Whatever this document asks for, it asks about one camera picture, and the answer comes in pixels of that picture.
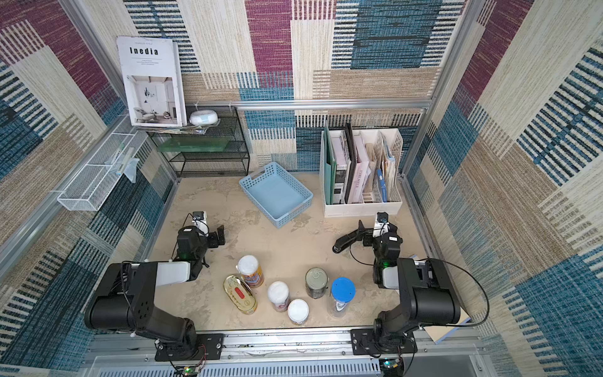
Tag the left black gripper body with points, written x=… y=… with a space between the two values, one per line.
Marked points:
x=213 y=236

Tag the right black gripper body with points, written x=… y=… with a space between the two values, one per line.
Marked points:
x=368 y=236

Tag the dark tomato tin can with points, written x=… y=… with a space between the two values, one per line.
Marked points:
x=316 y=282

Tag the yellow can white lid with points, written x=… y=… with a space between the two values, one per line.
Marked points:
x=251 y=271

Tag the oval gold fish tin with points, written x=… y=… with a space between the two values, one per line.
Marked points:
x=240 y=294

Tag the light blue plastic basket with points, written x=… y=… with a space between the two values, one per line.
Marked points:
x=276 y=193

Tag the red label can white lid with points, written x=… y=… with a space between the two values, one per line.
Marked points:
x=279 y=295

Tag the orange fruit can white lid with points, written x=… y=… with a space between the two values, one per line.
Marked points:
x=298 y=311

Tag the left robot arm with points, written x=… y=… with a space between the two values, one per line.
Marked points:
x=125 y=300

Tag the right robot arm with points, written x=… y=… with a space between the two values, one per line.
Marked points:
x=427 y=297

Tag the clear tube blue lid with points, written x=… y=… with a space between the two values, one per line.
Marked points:
x=343 y=291

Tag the pink book in organizer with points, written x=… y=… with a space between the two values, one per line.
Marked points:
x=362 y=168

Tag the blue book in organizer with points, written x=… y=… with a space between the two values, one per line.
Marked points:
x=382 y=185

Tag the white file organizer box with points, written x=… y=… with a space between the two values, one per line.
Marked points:
x=384 y=151

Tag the green folder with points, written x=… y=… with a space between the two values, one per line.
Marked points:
x=329 y=166

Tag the black binder in organizer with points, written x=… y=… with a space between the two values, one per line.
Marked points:
x=351 y=152

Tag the tan booklet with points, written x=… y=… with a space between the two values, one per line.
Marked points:
x=439 y=333

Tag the white round device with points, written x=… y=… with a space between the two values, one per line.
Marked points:
x=203 y=118

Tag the white Inedia magazine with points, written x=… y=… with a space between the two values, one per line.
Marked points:
x=152 y=78

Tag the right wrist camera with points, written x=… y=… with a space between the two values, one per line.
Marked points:
x=380 y=224

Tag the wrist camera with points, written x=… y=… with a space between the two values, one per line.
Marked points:
x=380 y=224
x=200 y=221

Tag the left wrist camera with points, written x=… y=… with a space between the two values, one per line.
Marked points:
x=200 y=221

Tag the black wire shelf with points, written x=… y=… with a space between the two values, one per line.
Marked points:
x=219 y=149

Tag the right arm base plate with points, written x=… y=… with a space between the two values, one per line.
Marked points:
x=366 y=342

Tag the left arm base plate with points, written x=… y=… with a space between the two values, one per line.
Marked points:
x=206 y=346

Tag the white wire wall basket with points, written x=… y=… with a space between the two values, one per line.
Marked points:
x=93 y=183

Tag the aluminium front rail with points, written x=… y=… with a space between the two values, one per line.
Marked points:
x=336 y=351

